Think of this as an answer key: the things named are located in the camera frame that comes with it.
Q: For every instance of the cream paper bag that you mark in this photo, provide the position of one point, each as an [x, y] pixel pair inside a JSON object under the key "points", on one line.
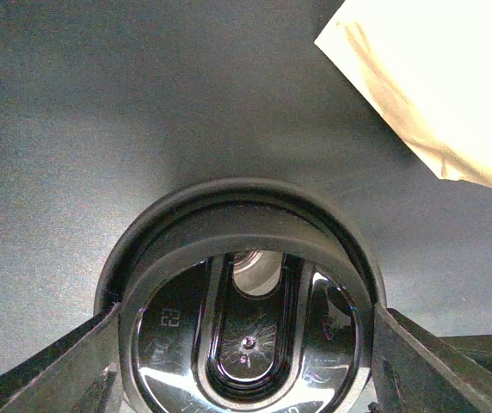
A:
{"points": [[426, 68]]}

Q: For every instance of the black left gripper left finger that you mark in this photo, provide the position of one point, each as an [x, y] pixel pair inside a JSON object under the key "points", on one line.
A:
{"points": [[80, 372]]}

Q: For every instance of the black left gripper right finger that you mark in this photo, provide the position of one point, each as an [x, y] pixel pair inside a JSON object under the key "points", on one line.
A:
{"points": [[416, 371]]}

